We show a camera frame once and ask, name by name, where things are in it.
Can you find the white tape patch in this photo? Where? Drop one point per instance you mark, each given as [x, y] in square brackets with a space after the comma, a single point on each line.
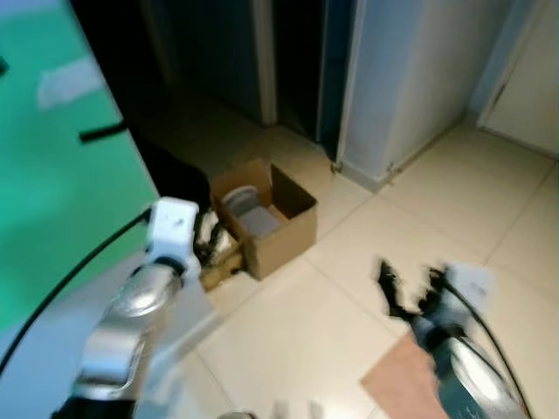
[70, 83]

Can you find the dark blue door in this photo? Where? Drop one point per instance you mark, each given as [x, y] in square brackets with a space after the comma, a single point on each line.
[334, 78]

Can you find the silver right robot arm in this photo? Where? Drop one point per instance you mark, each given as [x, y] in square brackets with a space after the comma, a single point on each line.
[467, 375]

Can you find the black wall hook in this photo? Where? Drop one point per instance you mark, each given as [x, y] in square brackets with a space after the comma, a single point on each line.
[103, 133]

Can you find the pink floor mat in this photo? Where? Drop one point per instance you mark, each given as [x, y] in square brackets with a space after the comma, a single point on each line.
[397, 384]

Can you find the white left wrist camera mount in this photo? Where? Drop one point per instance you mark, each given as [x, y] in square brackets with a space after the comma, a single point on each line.
[173, 225]

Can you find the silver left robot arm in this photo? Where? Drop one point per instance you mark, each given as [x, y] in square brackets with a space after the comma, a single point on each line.
[118, 336]

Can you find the white door frame post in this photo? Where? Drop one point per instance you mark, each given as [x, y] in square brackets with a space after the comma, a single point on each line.
[265, 61]

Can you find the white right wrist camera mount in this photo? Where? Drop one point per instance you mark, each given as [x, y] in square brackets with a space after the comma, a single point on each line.
[470, 286]

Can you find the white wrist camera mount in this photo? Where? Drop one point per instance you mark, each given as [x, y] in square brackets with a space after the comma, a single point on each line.
[173, 225]
[470, 286]

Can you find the white door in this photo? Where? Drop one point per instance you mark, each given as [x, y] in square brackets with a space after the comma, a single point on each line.
[528, 87]

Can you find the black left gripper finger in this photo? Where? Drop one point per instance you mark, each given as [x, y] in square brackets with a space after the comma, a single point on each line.
[170, 183]
[199, 199]

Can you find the grey white container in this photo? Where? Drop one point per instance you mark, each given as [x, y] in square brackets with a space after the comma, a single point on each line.
[253, 214]

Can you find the open brown cardboard box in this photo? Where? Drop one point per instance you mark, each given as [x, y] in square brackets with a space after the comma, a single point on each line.
[284, 240]

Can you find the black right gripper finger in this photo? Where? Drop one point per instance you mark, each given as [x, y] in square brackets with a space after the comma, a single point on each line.
[388, 286]
[433, 286]

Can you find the crumpled clear plastic bag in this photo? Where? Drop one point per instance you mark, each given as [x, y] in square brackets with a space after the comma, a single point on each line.
[223, 253]

